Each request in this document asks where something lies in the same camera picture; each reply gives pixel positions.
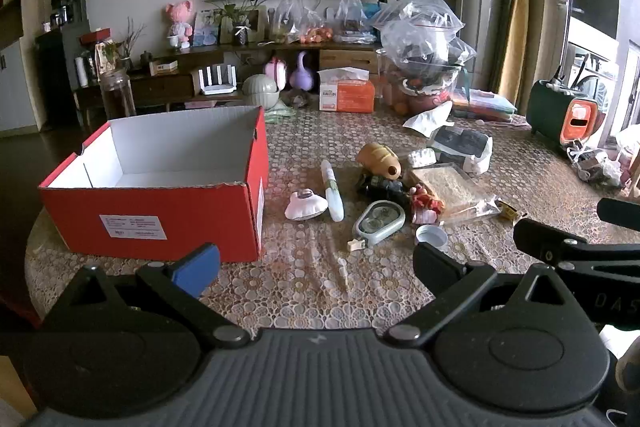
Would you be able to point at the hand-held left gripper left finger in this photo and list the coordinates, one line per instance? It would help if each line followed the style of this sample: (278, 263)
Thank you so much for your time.
(197, 269)

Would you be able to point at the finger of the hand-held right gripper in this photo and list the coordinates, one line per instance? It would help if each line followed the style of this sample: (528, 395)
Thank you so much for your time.
(545, 242)
(620, 211)

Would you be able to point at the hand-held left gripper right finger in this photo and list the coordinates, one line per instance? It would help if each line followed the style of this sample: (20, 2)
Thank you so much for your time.
(435, 267)

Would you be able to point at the red cardboard box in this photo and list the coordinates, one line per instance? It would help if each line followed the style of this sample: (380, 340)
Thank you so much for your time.
(150, 207)

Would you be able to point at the bagged bread slice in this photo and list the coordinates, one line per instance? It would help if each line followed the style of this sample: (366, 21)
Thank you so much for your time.
(450, 187)

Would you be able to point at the white grey packet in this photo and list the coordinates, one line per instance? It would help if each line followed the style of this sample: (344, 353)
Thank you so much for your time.
(462, 147)

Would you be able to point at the white tube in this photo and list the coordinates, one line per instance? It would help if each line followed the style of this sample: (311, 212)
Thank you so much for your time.
(332, 197)

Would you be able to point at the small yellow packet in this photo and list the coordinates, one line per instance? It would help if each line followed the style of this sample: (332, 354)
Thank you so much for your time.
(509, 210)

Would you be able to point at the red figurine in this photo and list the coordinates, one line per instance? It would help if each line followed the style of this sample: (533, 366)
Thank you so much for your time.
(425, 203)

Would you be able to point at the grey-green oval case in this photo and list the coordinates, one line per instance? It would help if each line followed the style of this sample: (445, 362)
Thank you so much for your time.
(378, 219)

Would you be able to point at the black toy car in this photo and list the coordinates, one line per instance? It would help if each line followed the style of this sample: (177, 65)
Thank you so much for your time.
(380, 189)

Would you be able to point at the small white packet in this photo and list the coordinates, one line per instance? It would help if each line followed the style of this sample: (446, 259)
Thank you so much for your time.
(422, 158)

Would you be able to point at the green appliance with orange face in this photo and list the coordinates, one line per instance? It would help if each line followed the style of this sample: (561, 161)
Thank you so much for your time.
(555, 112)

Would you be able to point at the stack of colourful folders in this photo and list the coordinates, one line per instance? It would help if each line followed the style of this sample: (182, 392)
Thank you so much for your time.
(482, 106)

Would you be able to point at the green folded cloth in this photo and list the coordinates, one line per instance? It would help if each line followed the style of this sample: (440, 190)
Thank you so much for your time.
(281, 113)

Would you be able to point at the wooden tv console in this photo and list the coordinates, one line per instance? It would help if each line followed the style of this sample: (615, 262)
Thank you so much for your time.
(165, 87)

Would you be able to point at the white router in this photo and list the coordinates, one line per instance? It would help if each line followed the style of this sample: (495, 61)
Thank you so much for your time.
(216, 82)

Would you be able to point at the tall glass jar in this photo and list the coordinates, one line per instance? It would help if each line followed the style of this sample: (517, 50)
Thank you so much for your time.
(117, 97)

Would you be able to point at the orange white tissue box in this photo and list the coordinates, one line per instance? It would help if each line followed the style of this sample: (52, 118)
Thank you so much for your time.
(347, 94)

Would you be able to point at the grey furry object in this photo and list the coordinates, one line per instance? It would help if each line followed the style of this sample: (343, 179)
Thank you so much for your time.
(299, 98)

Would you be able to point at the small cardboard box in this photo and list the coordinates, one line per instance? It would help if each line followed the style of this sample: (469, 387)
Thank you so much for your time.
(164, 67)

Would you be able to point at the pink toy suitcase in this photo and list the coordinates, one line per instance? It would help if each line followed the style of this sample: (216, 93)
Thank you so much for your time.
(275, 73)

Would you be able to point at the heap of clear plastic bags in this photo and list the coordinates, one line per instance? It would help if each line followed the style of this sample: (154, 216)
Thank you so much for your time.
(425, 52)

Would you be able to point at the purple kettlebell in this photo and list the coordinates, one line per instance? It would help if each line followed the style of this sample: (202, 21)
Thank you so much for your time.
(302, 77)

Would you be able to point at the yellow curtain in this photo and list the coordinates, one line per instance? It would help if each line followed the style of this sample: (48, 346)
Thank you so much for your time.
(520, 7)

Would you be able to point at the vase of twigs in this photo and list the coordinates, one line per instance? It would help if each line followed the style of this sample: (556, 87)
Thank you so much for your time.
(131, 52)

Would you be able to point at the white paper roll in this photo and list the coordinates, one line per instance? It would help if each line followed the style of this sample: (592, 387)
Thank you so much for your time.
(81, 72)

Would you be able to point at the floral gift bag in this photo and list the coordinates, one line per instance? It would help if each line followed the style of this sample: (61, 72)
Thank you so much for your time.
(109, 54)

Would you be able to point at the blue photo card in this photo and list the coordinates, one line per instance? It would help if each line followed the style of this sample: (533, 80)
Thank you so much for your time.
(206, 31)

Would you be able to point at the pink plush doll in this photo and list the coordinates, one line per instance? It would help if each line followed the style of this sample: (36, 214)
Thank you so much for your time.
(179, 24)

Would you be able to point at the framed picture with plant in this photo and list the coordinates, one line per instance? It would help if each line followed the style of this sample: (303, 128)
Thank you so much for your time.
(245, 24)

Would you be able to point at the flat red box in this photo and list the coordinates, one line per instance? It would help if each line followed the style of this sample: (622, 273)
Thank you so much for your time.
(96, 37)

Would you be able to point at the black cabinet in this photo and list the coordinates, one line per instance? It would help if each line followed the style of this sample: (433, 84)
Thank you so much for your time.
(57, 57)

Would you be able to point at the plastic bag of oranges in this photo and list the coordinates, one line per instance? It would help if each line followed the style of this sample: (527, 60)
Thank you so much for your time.
(316, 32)

